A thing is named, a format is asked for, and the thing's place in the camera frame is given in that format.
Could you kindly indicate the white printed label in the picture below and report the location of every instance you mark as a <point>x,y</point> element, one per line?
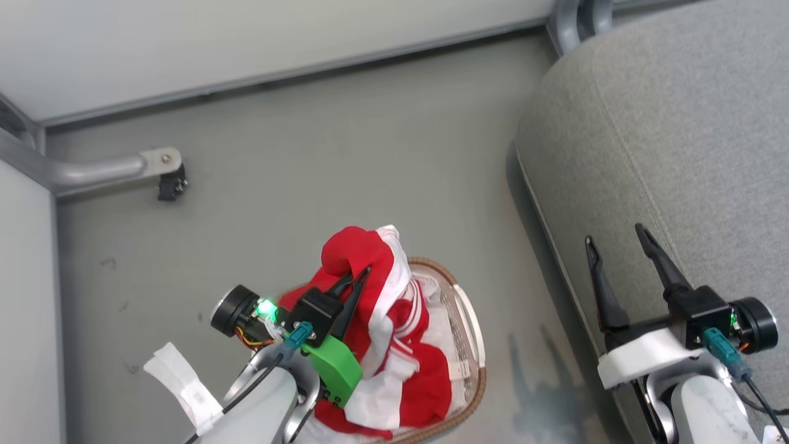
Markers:
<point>778,435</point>

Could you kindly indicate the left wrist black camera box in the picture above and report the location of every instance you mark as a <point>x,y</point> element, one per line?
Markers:
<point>314,311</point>

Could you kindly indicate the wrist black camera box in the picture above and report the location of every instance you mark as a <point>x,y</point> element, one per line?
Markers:
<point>314,311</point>
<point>703,314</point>

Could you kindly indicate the black caster wheel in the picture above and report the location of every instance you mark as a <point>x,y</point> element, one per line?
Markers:
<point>172,185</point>

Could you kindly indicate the white tape tag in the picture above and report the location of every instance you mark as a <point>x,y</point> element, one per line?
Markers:
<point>185,385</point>

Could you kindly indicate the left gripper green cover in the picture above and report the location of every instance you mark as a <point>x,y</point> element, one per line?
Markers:
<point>336,370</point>

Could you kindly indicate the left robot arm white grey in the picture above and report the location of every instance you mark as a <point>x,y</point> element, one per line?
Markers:
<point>265,407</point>

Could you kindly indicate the grey partition post base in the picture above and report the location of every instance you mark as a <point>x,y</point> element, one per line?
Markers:
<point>570,21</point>

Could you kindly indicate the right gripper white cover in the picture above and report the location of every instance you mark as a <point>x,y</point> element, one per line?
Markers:
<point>644,357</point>

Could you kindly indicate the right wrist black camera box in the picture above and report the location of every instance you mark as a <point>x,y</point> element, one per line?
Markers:
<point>703,314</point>

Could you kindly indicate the grey fabric sofa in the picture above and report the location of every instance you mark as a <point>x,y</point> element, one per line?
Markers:
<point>678,135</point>

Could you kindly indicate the white laundry basket brown rim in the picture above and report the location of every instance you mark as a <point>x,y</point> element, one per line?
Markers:
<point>473,333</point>

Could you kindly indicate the grey partition foot bracket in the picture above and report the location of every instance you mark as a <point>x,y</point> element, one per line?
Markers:
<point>92,168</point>

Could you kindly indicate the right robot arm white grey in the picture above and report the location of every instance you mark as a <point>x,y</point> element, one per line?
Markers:
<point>709,410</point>

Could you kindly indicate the red and white garment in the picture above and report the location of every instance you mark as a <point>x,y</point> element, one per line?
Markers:
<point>370,253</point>

